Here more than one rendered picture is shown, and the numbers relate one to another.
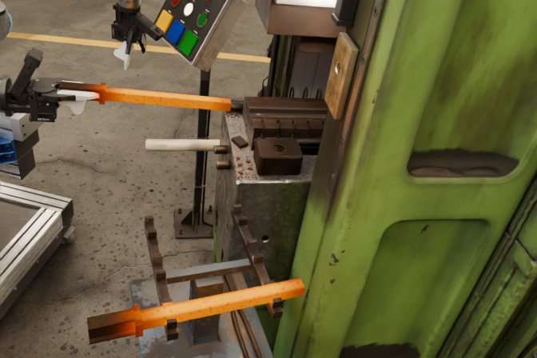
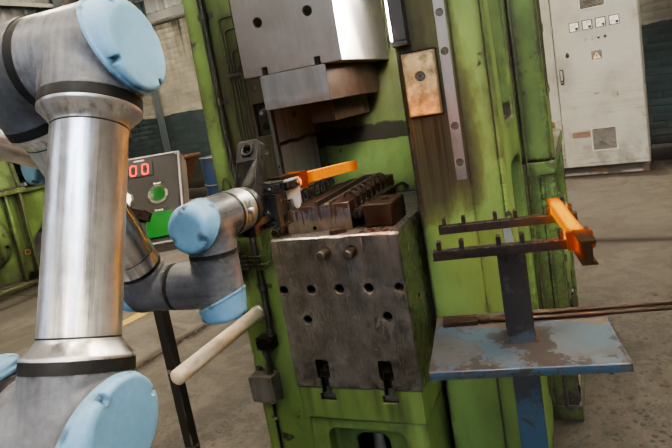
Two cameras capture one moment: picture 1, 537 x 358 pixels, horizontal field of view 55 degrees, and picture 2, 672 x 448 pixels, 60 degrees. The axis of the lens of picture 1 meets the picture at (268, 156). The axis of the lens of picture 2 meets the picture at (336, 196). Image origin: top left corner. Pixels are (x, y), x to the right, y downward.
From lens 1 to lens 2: 1.40 m
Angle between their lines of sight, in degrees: 53
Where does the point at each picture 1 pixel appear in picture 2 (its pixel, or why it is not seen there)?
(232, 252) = (414, 327)
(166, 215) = not seen: outside the picture
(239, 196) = (401, 249)
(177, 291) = (459, 346)
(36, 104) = (280, 200)
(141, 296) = (456, 365)
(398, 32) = (481, 1)
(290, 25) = (337, 88)
